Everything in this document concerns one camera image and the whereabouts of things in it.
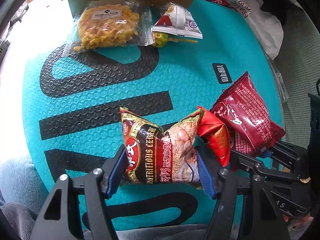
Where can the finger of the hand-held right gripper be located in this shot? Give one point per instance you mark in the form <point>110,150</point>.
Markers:
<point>262,170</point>
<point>287,155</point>

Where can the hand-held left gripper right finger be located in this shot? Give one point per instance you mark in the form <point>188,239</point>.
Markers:
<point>206,177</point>

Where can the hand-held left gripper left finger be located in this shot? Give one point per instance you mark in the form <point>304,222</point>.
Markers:
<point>116,175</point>

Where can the red orange snack packet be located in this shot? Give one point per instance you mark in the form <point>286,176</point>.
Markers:
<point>215,135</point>

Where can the brown red cereal packet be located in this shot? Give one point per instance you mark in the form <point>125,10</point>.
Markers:
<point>155,155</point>

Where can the dark red snack packet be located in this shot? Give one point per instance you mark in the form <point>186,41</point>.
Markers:
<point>250,110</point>

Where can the yellow lollipop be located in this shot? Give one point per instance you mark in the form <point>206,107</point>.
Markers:
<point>161,40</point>

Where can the yellow pasta snack packet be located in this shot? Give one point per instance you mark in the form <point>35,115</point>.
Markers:
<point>107,25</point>

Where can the silver white snack packet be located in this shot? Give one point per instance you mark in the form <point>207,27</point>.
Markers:
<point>175,20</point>

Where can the person's right hand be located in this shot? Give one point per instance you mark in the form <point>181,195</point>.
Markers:
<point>298,221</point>

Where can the white label strip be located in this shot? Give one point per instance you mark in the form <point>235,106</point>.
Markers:
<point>278,80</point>

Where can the grey fleece pants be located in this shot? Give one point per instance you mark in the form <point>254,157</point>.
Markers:
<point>20,180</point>

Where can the teal bubble mailer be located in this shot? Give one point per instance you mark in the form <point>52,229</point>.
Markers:
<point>200,80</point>

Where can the white plastic bag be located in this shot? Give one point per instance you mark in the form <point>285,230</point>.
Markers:
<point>262,25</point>

